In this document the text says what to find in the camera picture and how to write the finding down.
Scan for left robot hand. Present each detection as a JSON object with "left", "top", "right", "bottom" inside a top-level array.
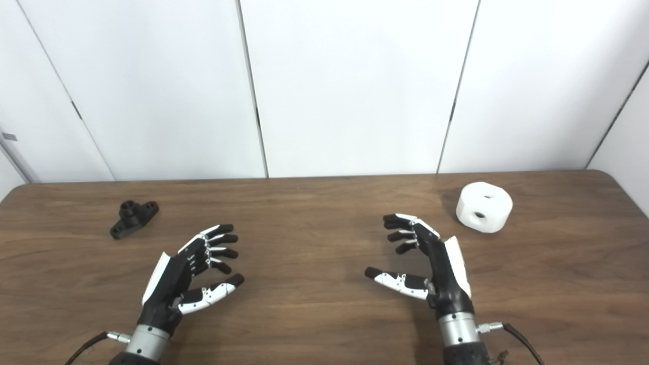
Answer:
[{"left": 137, "top": 224, "right": 245, "bottom": 338}]

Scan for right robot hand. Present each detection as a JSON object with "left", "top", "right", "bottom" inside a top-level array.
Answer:
[{"left": 365, "top": 213, "right": 475, "bottom": 320}]

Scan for black flanged holder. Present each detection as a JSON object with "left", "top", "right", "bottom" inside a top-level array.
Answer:
[{"left": 110, "top": 200, "right": 160, "bottom": 240}]

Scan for round white cylinder piece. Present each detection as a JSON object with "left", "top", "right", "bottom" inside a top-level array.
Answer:
[{"left": 455, "top": 181, "right": 513, "bottom": 234}]

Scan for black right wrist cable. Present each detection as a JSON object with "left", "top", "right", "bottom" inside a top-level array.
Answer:
[{"left": 477, "top": 322, "right": 546, "bottom": 365}]

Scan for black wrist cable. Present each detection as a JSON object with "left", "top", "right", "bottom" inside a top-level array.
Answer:
[
  {"left": 63, "top": 331, "right": 132, "bottom": 365},
  {"left": 477, "top": 322, "right": 546, "bottom": 365}
]

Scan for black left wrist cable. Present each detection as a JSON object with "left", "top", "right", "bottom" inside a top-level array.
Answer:
[{"left": 63, "top": 331, "right": 132, "bottom": 365}]

